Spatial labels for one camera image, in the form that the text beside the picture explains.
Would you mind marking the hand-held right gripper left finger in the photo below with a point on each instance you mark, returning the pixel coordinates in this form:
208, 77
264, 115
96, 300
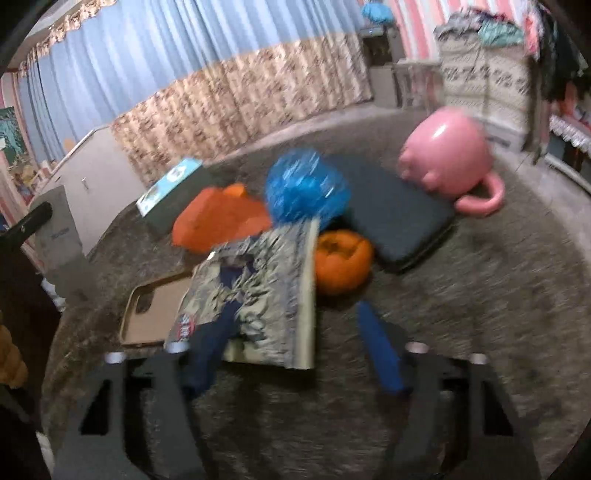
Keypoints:
221, 304

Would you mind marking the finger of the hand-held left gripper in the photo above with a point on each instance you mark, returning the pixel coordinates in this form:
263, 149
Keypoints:
27, 224

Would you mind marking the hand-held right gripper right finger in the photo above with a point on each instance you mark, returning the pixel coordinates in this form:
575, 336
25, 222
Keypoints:
381, 346

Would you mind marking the grey rectangular object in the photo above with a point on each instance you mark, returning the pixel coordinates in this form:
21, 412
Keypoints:
64, 249

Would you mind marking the patterned snack packet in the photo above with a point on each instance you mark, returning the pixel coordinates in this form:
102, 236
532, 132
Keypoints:
277, 295

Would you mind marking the orange plastic bag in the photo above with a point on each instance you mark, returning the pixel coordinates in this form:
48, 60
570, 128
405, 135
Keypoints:
217, 221

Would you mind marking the blue plastic bag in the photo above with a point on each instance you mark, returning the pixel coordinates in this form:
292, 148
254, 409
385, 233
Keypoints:
304, 189

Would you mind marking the person's left hand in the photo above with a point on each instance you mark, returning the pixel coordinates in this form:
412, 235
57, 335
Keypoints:
11, 355

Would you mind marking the tan phone case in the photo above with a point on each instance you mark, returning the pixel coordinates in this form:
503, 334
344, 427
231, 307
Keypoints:
152, 318

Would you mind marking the white cabinet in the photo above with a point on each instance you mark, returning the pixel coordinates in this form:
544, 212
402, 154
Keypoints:
106, 194

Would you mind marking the teal tissue box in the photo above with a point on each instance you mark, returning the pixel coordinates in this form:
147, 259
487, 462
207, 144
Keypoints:
175, 194

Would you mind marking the black zip case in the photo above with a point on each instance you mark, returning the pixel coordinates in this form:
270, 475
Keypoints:
397, 217

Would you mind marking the pink mug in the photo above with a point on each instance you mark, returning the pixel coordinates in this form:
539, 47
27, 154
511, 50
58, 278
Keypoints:
443, 152

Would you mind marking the blue and floral curtain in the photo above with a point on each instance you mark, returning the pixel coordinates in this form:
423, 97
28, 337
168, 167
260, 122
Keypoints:
161, 69

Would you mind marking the low dark cabinet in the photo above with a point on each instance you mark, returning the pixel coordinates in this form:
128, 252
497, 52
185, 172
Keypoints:
575, 166

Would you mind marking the grey water dispenser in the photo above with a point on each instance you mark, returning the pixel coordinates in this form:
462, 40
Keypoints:
381, 78

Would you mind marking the small metal side table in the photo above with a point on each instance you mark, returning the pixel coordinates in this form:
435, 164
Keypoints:
415, 67

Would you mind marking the cabinet under patterned cloth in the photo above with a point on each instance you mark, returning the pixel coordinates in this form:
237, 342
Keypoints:
485, 83

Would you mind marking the white lace cloth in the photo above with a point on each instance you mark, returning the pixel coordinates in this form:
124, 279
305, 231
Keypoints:
572, 131

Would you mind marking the blue cloth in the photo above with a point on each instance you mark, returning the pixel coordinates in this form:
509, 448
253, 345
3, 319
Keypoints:
376, 11

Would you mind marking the pile of clothes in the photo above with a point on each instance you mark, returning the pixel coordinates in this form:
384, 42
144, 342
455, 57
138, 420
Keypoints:
494, 30

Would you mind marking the row of hanging clothes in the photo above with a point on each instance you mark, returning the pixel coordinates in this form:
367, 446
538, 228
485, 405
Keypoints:
561, 55

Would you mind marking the pink hanging bag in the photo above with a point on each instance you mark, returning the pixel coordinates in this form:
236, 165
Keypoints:
532, 32

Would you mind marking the colourful wall poster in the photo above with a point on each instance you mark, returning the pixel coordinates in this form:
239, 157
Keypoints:
14, 134

